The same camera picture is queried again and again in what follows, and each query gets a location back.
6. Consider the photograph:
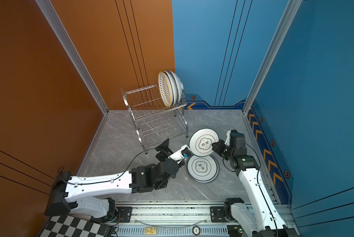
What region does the white plate grey pattern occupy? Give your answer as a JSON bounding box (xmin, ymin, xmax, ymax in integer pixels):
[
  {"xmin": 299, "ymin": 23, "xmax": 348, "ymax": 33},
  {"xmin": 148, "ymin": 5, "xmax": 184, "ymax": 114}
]
[
  {"xmin": 188, "ymin": 128, "xmax": 219, "ymax": 157},
  {"xmin": 186, "ymin": 156, "xmax": 220, "ymax": 183}
]

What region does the chrome wire dish rack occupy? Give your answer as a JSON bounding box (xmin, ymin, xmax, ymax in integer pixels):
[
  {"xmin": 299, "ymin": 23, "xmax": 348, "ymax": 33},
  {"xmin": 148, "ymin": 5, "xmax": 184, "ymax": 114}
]
[{"xmin": 121, "ymin": 84, "xmax": 188, "ymax": 150}]

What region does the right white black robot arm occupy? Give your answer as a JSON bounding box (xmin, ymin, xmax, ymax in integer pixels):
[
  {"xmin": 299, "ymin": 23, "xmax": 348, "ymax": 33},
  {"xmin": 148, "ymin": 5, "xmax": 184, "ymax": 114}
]
[{"xmin": 212, "ymin": 129, "xmax": 299, "ymax": 237}]

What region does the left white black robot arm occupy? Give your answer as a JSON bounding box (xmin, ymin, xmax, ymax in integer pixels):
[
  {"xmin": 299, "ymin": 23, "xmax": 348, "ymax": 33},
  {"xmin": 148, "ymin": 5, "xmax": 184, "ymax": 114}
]
[{"xmin": 44, "ymin": 140, "xmax": 193, "ymax": 222}]

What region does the large white plate black rim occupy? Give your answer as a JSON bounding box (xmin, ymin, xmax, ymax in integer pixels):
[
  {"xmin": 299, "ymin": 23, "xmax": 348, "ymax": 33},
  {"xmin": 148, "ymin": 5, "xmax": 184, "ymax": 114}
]
[{"xmin": 166, "ymin": 70, "xmax": 184, "ymax": 106}]

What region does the black white checkerboard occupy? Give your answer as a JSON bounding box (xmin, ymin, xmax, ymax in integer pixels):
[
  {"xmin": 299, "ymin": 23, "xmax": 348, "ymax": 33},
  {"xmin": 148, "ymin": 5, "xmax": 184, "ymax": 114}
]
[{"xmin": 38, "ymin": 215, "xmax": 113, "ymax": 237}]

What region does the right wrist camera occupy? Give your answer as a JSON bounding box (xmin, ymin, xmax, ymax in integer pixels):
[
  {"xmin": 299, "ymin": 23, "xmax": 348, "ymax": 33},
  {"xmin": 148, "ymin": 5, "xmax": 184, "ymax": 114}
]
[{"xmin": 225, "ymin": 130, "xmax": 231, "ymax": 146}]

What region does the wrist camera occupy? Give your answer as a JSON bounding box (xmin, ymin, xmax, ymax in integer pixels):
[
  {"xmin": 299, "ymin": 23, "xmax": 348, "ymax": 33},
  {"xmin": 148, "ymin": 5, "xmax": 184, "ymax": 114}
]
[
  {"xmin": 169, "ymin": 145, "xmax": 193, "ymax": 162},
  {"xmin": 225, "ymin": 130, "xmax": 231, "ymax": 146}
]

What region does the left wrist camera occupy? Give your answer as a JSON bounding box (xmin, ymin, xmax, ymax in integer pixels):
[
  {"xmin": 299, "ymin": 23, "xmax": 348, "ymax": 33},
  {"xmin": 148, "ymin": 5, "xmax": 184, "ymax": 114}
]
[{"xmin": 169, "ymin": 145, "xmax": 193, "ymax": 162}]

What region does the aluminium front rail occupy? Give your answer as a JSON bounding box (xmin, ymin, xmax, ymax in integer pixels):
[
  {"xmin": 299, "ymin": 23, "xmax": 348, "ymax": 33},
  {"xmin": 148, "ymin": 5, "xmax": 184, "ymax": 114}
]
[{"xmin": 53, "ymin": 201, "xmax": 299, "ymax": 237}]

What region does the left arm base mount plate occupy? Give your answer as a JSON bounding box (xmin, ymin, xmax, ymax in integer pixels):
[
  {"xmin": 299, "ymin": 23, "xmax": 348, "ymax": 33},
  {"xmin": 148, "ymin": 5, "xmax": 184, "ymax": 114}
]
[{"xmin": 112, "ymin": 206, "xmax": 133, "ymax": 224}]

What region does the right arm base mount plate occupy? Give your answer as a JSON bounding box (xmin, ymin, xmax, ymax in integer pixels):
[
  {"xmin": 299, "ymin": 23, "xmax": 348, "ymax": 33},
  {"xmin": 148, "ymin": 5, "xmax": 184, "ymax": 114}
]
[{"xmin": 210, "ymin": 206, "xmax": 228, "ymax": 223}]

